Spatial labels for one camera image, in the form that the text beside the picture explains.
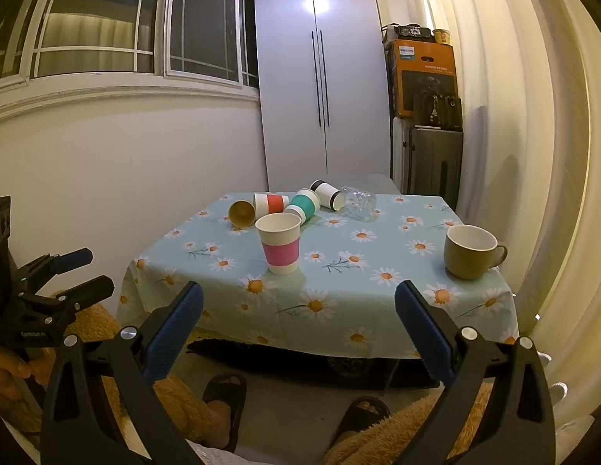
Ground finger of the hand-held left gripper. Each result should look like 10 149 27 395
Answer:
35 275 116 331
19 248 94 292

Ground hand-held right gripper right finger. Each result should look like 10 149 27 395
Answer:
394 279 558 465

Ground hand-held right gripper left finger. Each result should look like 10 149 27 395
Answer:
40 281 207 465

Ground pink band paper cup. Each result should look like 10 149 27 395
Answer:
255 213 302 276

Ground tan paper cup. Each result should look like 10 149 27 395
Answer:
227 200 257 227

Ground clear plastic cup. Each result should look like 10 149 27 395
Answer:
340 185 377 222

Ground red band paper cup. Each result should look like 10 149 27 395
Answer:
253 192 290 217

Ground black band paper cup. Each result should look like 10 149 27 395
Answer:
309 179 346 212

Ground teal band paper cup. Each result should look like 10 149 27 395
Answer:
284 188 322 224

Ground person's left hand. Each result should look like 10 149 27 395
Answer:
0 346 54 400

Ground black slipper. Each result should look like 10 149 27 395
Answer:
202 373 248 451
334 396 392 446

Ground fuzzy tan pants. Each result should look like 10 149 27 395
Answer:
48 291 495 465

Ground brown ceramic mug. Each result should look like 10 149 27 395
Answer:
444 225 508 281

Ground daisy print tablecloth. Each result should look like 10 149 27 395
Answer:
116 190 520 360

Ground grey suitcase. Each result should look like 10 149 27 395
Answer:
408 126 464 198

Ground black bag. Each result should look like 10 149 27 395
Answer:
413 93 463 131

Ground cream curtain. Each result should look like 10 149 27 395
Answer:
368 0 601 446

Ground white framed window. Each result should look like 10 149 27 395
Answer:
0 0 260 92

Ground orange cardboard box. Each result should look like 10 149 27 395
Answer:
386 39 458 119

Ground white wardrobe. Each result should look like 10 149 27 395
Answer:
253 0 393 193

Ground black device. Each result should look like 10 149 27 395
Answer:
382 23 434 42

